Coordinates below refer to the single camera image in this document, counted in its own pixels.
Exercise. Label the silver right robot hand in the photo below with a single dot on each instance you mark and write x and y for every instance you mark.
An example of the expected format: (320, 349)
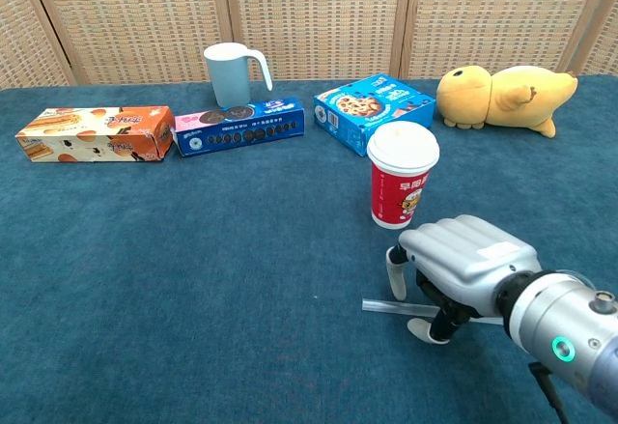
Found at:
(468, 260)

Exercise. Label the clear plastic drinking straw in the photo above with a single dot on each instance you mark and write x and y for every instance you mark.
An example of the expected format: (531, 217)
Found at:
(386, 306)

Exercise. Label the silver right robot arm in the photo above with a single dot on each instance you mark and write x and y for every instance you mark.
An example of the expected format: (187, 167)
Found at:
(565, 327)

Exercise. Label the red paper cup white lid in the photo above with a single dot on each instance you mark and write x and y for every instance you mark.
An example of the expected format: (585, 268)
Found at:
(399, 192)

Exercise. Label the yellow plush toy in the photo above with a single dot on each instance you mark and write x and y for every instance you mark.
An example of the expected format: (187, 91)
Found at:
(502, 100)

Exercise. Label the blue chocolate chip cookie box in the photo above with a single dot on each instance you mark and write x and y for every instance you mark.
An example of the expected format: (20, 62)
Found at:
(357, 105)

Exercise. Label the blue sandwich cookie box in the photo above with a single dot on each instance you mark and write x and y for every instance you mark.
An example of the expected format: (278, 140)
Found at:
(241, 129)

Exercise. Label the teal table cloth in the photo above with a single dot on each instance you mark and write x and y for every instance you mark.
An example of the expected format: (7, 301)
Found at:
(193, 274)

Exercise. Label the woven wooden folding screen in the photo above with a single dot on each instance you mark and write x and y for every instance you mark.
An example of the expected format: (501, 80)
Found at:
(314, 13)

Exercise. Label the orange biscuit box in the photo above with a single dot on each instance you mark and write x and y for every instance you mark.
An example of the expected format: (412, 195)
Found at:
(96, 134)

